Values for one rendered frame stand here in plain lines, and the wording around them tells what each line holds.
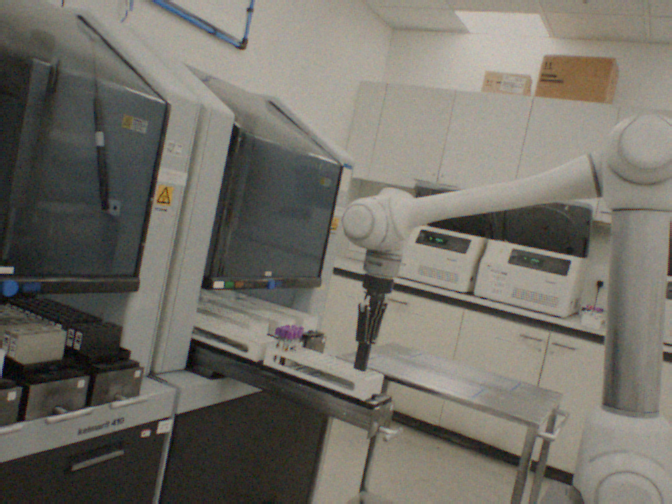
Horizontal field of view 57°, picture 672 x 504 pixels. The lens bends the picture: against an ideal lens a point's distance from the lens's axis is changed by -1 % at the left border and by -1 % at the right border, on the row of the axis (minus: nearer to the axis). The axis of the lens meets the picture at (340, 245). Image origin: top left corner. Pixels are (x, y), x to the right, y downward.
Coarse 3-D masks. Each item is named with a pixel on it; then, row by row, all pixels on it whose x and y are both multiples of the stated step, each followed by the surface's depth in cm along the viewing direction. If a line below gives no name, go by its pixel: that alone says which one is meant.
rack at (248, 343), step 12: (204, 324) 169; (216, 324) 171; (228, 324) 175; (192, 336) 170; (204, 336) 171; (216, 336) 173; (228, 336) 165; (240, 336) 163; (252, 336) 167; (264, 336) 169; (228, 348) 164; (240, 348) 174; (252, 348) 161; (264, 348) 162
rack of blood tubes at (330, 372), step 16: (272, 352) 158; (304, 352) 160; (288, 368) 156; (304, 368) 159; (320, 368) 151; (336, 368) 151; (352, 368) 156; (320, 384) 151; (336, 384) 157; (352, 384) 158; (368, 384) 146
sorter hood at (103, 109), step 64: (0, 0) 124; (0, 64) 105; (64, 64) 117; (128, 64) 146; (0, 128) 107; (64, 128) 118; (128, 128) 132; (0, 192) 110; (64, 192) 121; (128, 192) 135; (0, 256) 112; (64, 256) 124; (128, 256) 139
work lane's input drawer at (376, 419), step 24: (192, 360) 168; (216, 360) 164; (240, 360) 162; (264, 384) 157; (288, 384) 153; (312, 384) 151; (312, 408) 150; (336, 408) 147; (360, 408) 144; (384, 408) 149; (384, 432) 147
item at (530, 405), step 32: (352, 352) 192; (384, 352) 202; (416, 352) 213; (384, 384) 220; (416, 384) 171; (448, 384) 177; (480, 384) 185; (512, 384) 194; (512, 416) 159; (544, 416) 163; (320, 448) 184; (544, 448) 195; (320, 480) 186
